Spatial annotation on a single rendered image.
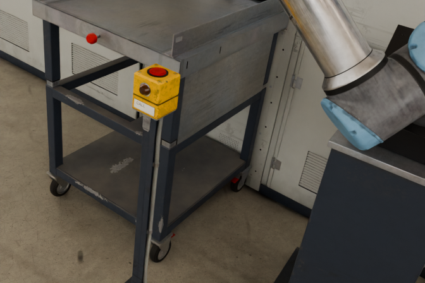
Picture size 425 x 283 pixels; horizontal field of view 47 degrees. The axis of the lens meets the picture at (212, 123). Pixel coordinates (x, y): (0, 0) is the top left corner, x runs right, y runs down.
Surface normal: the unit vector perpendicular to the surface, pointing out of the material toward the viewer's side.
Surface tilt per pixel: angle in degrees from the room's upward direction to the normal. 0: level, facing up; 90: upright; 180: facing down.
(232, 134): 90
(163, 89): 90
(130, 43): 90
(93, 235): 0
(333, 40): 80
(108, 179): 0
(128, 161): 0
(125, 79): 90
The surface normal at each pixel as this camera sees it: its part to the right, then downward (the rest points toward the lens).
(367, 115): -0.09, -0.03
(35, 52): -0.56, 0.38
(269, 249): 0.14, -0.85
